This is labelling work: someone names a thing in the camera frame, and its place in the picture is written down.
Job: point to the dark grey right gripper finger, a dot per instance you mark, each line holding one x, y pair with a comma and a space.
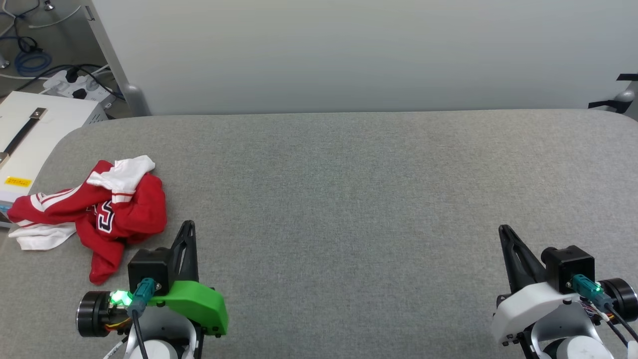
528, 264
511, 264

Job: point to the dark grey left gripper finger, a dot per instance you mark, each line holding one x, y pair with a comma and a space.
192, 259
182, 239

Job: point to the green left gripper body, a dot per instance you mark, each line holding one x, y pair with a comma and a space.
199, 304

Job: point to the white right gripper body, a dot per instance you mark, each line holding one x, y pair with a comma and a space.
528, 309

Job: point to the red and white basketball jersey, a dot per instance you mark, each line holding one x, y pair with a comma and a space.
134, 209

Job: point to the grey metal partition foot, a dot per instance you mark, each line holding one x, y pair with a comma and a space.
624, 97
135, 99

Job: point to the white equipment case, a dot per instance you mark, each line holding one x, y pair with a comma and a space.
60, 114

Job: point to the yellow warning sticker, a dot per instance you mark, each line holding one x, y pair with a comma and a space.
17, 181

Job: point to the black tape strip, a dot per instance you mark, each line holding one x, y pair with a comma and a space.
603, 104
628, 77

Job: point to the black power plug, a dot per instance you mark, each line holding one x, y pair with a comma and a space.
72, 76
79, 93

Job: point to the white power strip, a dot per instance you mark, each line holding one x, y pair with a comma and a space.
55, 85

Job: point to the white partition screen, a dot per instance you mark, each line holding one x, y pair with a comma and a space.
349, 50

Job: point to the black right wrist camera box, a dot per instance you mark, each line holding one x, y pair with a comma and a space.
570, 267

